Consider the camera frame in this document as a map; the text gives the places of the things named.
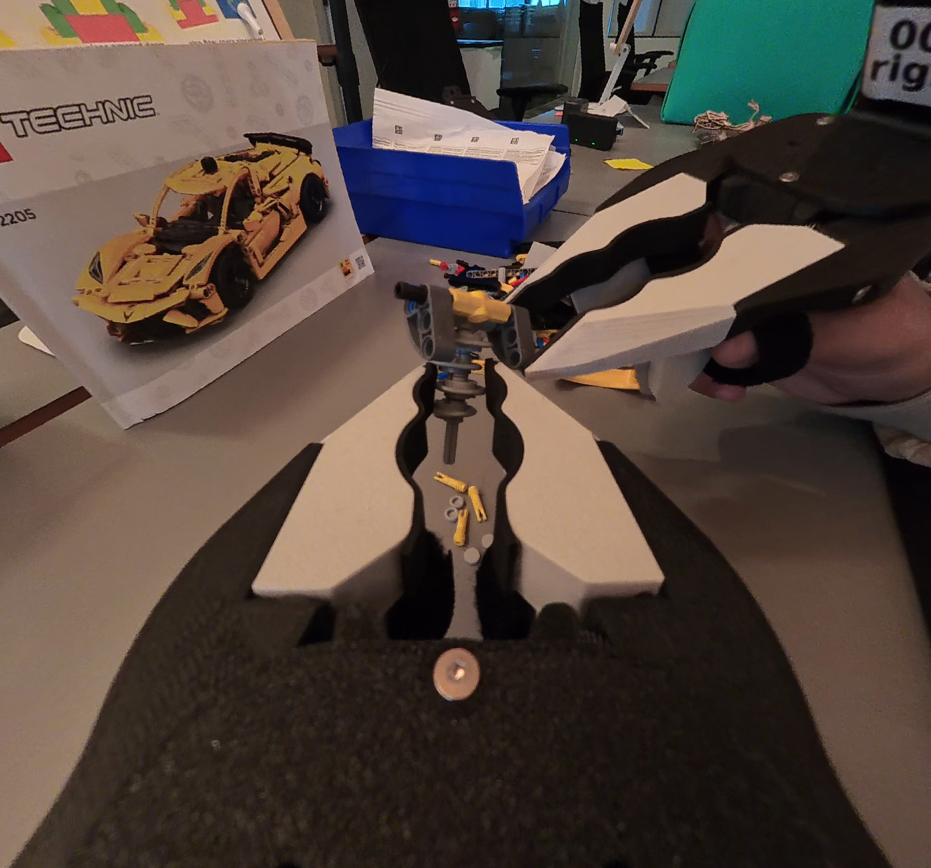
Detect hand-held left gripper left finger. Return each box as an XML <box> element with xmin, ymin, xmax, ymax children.
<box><xmin>251</xmin><ymin>365</ymin><xmax>455</xmax><ymax>639</ymax></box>

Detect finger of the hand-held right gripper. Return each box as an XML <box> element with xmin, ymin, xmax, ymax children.
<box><xmin>524</xmin><ymin>223</ymin><xmax>846</xmax><ymax>378</ymax></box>
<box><xmin>504</xmin><ymin>172</ymin><xmax>720</xmax><ymax>318</ymax></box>

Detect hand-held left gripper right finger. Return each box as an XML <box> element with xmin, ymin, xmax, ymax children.
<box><xmin>475</xmin><ymin>363</ymin><xmax>665</xmax><ymax>639</ymax></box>

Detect grey toy brick assembly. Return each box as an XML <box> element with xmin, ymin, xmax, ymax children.
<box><xmin>394</xmin><ymin>283</ymin><xmax>535</xmax><ymax>465</ymax></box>

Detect person's right forearm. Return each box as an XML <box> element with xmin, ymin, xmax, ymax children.
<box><xmin>822</xmin><ymin>387</ymin><xmax>931</xmax><ymax>463</ymax></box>

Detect grey desk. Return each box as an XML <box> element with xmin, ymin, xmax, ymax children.
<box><xmin>0</xmin><ymin>148</ymin><xmax>910</xmax><ymax>854</ymax></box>

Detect person's right hand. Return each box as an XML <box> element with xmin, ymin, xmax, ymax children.
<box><xmin>687</xmin><ymin>274</ymin><xmax>931</xmax><ymax>409</ymax></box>

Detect small black box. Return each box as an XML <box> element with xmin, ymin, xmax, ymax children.
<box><xmin>562</xmin><ymin>99</ymin><xmax>619</xmax><ymax>151</ymax></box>

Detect teal folding bin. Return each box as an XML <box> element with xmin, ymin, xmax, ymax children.
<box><xmin>660</xmin><ymin>0</ymin><xmax>880</xmax><ymax>126</ymax></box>

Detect pile of toy bricks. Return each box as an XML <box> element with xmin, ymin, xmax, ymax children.
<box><xmin>429</xmin><ymin>253</ymin><xmax>642</xmax><ymax>391</ymax></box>

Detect blue storage bin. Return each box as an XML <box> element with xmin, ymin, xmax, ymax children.
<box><xmin>333</xmin><ymin>118</ymin><xmax>572</xmax><ymax>258</ymax></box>

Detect blue bin with papers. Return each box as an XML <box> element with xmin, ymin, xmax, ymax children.
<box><xmin>371</xmin><ymin>88</ymin><xmax>568</xmax><ymax>200</ymax></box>

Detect white instruction booklet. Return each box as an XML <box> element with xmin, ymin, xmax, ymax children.
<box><xmin>0</xmin><ymin>39</ymin><xmax>375</xmax><ymax>429</ymax></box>

